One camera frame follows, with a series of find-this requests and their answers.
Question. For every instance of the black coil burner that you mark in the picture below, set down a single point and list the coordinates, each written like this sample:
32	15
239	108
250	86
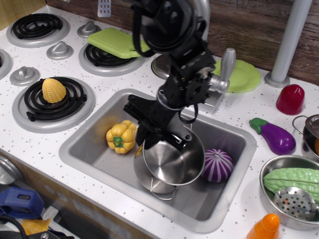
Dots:
100	63
33	113

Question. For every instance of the green toy cutting board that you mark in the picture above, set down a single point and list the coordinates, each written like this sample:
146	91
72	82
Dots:
117	43

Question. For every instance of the steel slotted spoon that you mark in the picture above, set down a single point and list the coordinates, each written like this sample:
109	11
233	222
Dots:
296	203

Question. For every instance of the middle black coil burner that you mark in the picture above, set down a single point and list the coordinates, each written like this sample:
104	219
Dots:
100	63

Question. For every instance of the yellow toy bell pepper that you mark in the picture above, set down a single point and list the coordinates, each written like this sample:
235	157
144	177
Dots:
121	137

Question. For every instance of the silver stove knob front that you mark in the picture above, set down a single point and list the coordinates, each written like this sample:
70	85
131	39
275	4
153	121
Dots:
24	76

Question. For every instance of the green toy plate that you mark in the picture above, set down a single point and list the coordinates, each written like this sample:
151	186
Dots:
245	77

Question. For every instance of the stainless steel pot lid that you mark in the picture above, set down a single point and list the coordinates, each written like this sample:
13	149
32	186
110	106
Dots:
161	66

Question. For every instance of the steel bowl right front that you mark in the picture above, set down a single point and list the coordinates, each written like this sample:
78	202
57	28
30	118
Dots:
286	161

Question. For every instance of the silver stove knob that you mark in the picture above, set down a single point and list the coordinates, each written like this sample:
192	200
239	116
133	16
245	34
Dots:
24	76
60	51
88	29

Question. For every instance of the silver oven knob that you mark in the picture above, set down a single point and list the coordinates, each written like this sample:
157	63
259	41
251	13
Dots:
9	173

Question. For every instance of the back left coil burner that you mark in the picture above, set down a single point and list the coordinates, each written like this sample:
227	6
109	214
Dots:
37	30

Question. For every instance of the red toy pepper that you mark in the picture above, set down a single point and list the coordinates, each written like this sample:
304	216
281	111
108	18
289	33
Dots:
291	100

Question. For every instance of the small steel pot right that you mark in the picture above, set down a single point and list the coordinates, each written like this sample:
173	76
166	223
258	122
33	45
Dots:
310	134

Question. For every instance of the front black coil burner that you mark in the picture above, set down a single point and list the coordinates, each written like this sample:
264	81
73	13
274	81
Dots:
33	113

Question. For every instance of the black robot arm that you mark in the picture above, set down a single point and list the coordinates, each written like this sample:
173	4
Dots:
171	28

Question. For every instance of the orange toy carrot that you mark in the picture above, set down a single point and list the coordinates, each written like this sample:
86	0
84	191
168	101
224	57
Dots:
266	228

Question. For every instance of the silver toy faucet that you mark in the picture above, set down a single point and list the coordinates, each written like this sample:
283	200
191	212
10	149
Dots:
218	84

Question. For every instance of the silver toy sink basin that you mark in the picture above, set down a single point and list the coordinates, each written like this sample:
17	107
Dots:
200	205

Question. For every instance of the yellow toy corn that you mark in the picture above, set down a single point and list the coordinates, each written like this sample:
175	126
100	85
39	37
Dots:
53	91

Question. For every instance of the white slotted spatula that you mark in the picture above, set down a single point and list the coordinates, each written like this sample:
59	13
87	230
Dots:
104	8

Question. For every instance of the grey vertical pole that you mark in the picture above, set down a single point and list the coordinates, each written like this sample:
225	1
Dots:
278	77

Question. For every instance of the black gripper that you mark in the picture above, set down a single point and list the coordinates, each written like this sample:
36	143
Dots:
156	123

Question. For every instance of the purple toy eggplant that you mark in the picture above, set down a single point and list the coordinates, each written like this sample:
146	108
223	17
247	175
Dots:
280	141

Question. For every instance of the silver stove knob back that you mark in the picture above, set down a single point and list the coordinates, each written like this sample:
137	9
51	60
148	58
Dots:
88	29

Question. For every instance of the purple striped toy onion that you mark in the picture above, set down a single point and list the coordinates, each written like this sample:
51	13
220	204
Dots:
218	166

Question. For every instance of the yellow cloth piece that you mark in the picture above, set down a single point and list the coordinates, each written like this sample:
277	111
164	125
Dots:
34	226

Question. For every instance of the silver stove knob middle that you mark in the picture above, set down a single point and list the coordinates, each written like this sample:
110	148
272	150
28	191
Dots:
60	51

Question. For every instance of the green toy bitter gourd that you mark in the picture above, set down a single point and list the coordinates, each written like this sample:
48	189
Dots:
303	178

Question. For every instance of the far left burner edge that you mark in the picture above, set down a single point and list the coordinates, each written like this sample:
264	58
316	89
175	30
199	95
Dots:
5	63

